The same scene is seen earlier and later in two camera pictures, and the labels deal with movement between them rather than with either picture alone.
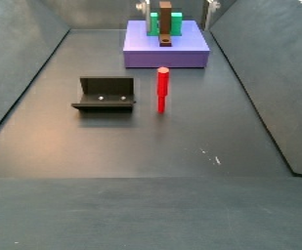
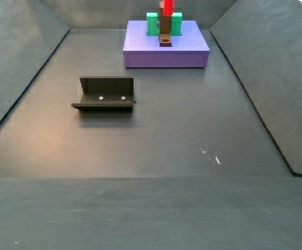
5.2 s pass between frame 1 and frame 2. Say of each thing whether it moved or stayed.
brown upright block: stayed
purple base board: stayed
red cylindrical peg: moved
